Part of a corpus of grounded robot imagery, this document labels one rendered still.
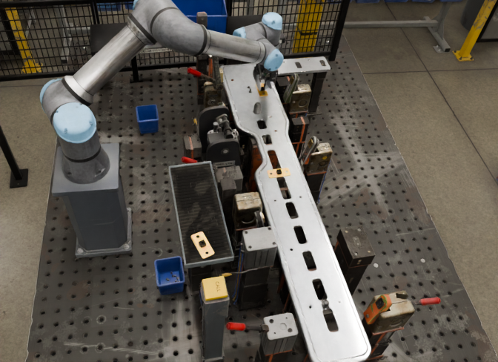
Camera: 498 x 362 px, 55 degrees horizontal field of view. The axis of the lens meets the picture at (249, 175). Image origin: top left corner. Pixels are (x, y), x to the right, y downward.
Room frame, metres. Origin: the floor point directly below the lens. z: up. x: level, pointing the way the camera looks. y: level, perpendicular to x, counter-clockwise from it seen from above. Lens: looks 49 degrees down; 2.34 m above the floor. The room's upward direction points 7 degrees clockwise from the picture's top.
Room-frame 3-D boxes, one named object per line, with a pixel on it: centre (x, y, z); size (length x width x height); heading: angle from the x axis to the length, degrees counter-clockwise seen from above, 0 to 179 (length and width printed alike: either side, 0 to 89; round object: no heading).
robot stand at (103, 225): (1.02, 0.54, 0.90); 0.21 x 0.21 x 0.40; 14
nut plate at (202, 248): (0.73, 0.11, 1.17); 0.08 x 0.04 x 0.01; 34
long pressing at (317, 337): (1.16, -0.12, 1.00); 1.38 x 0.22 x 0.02; 18
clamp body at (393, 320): (0.68, -0.47, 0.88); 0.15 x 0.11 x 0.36; 108
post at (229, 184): (1.02, 0.07, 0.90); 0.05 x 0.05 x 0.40; 18
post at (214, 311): (0.61, 0.06, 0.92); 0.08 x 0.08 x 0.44; 18
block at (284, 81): (1.75, -0.12, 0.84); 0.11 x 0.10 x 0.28; 108
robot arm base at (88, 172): (1.02, 0.54, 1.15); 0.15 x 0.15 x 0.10
